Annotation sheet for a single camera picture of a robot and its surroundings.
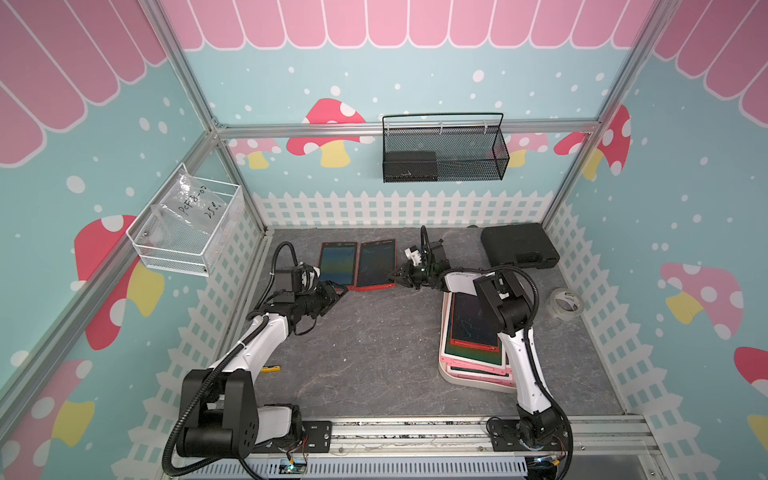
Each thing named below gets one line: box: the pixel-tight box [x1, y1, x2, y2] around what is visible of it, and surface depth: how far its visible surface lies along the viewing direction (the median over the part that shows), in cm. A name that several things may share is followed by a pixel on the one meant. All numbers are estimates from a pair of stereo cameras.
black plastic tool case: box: [480, 224, 560, 269], surface depth 109 cm
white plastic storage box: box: [438, 272, 517, 393], surface depth 87 cm
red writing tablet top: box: [318, 242, 360, 292], surface depth 112 cm
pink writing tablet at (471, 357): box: [440, 292, 507, 374], surface depth 89 cm
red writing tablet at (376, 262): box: [355, 239, 397, 292], surface depth 111 cm
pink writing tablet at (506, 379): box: [446, 359, 516, 387], surface depth 85 cm
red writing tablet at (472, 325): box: [450, 292, 501, 353], surface depth 93 cm
